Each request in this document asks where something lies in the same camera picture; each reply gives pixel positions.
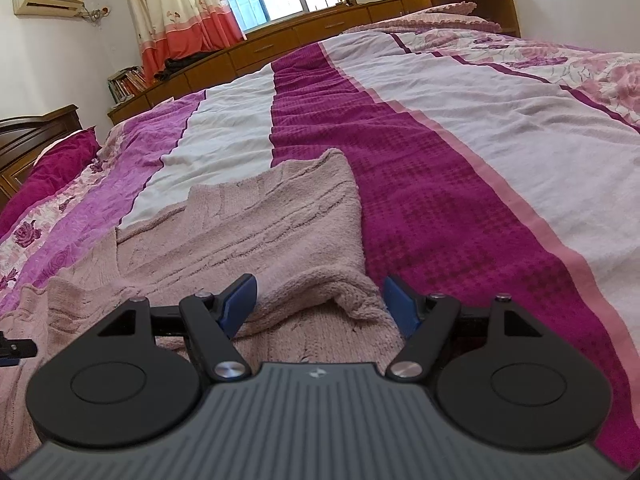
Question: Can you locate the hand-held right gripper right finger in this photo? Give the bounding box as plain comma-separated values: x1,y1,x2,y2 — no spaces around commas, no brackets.
382,275,547,384

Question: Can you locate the air conditioner power cable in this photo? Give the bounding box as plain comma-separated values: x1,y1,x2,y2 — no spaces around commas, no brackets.
81,5,114,24

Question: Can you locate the magenta pillow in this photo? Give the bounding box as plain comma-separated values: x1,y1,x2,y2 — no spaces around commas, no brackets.
0,127,104,242

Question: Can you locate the striped floral bed blanket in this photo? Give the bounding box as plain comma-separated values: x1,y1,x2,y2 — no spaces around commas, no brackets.
0,30,640,461

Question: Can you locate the floral curtain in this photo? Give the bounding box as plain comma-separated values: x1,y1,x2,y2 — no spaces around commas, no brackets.
120,0,247,82

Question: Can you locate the long wooden cabinet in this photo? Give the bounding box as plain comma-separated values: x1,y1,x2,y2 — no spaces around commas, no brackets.
106,0,521,126

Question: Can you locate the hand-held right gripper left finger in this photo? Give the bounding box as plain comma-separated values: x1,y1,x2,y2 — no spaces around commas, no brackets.
95,274,259,382

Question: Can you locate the pink knitted sweater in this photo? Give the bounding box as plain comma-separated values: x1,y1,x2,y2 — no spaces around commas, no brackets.
0,149,407,453

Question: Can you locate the row of books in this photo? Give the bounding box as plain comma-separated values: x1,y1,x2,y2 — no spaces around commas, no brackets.
107,66,152,106

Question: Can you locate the dark wooden headboard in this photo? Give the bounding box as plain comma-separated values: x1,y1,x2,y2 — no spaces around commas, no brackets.
0,104,82,211

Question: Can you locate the black cloth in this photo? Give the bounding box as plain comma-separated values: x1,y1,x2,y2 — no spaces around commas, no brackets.
152,51,222,82

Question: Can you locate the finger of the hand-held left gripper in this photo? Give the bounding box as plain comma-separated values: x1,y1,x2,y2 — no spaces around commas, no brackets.
0,331,39,367

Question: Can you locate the pink frilled pillow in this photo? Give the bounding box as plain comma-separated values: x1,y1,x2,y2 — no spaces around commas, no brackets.
342,1,502,36

